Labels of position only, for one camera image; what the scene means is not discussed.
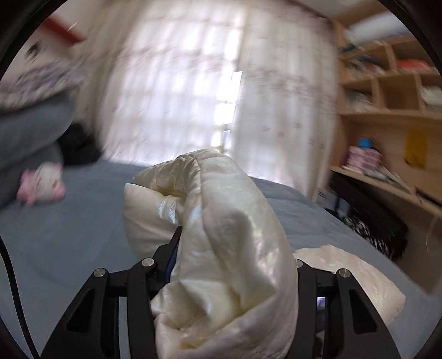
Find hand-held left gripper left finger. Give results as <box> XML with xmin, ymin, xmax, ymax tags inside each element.
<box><xmin>41</xmin><ymin>226</ymin><xmax>183</xmax><ymax>359</ymax></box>

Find white floral curtain panel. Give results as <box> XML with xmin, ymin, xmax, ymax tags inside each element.
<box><xmin>74</xmin><ymin>0</ymin><xmax>244</xmax><ymax>167</ymax></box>
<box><xmin>221</xmin><ymin>0</ymin><xmax>342</xmax><ymax>202</ymax></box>

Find white rolled bedding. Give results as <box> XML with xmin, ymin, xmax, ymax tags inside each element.
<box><xmin>347</xmin><ymin>10</ymin><xmax>412</xmax><ymax>40</ymax></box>

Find yellow paper bag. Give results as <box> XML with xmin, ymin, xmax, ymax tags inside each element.
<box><xmin>404</xmin><ymin>130</ymin><xmax>429</xmax><ymax>170</ymax></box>

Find blue-grey bed blanket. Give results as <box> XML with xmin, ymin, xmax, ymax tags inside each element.
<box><xmin>0</xmin><ymin>159</ymin><xmax>436</xmax><ymax>359</ymax></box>

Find wooden desk shelf unit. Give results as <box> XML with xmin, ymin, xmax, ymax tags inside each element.
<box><xmin>327</xmin><ymin>15</ymin><xmax>442</xmax><ymax>221</ymax></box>

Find row of upright books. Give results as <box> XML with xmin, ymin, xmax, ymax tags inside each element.
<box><xmin>419</xmin><ymin>85</ymin><xmax>442</xmax><ymax>113</ymax></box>

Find black and white patterned cloth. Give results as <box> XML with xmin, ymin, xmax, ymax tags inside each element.
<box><xmin>344</xmin><ymin>216</ymin><xmax>381</xmax><ymax>250</ymax></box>

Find black bag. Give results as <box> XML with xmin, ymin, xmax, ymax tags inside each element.
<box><xmin>331</xmin><ymin>171</ymin><xmax>411</xmax><ymax>260</ymax></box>
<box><xmin>57</xmin><ymin>122</ymin><xmax>105</xmax><ymax>165</ymax></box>

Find orange book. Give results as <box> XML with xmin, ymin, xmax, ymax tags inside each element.
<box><xmin>395</xmin><ymin>59</ymin><xmax>433</xmax><ymax>72</ymax></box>

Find pink box on shelf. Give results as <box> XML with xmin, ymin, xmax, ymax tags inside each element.
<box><xmin>345</xmin><ymin>145</ymin><xmax>384</xmax><ymax>172</ymax></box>

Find pink and white plush toy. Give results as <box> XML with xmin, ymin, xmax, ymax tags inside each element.
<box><xmin>18</xmin><ymin>162</ymin><xmax>67</xmax><ymax>208</ymax></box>

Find white cardboard box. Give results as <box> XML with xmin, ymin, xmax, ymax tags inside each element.
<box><xmin>316</xmin><ymin>188</ymin><xmax>350</xmax><ymax>217</ymax></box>

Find pile of books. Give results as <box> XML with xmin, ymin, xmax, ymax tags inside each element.
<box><xmin>344</xmin><ymin>88</ymin><xmax>375</xmax><ymax>112</ymax></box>

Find white down jacket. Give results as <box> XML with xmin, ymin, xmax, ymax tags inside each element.
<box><xmin>122</xmin><ymin>148</ymin><xmax>406</xmax><ymax>359</ymax></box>

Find black cable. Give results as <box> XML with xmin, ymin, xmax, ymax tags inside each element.
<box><xmin>0</xmin><ymin>237</ymin><xmax>41</xmax><ymax>359</ymax></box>

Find floral quilt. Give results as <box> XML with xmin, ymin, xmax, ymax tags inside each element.
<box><xmin>0</xmin><ymin>55</ymin><xmax>91</xmax><ymax>112</ymax></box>

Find magazines on desk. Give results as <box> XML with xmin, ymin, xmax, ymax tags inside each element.
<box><xmin>366</xmin><ymin>165</ymin><xmax>412</xmax><ymax>194</ymax></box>

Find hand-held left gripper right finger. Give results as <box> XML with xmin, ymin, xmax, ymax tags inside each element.
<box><xmin>293</xmin><ymin>259</ymin><xmax>402</xmax><ymax>359</ymax></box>

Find grey pillow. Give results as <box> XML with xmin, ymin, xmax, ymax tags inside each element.
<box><xmin>0</xmin><ymin>90</ymin><xmax>77</xmax><ymax>208</ymax></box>

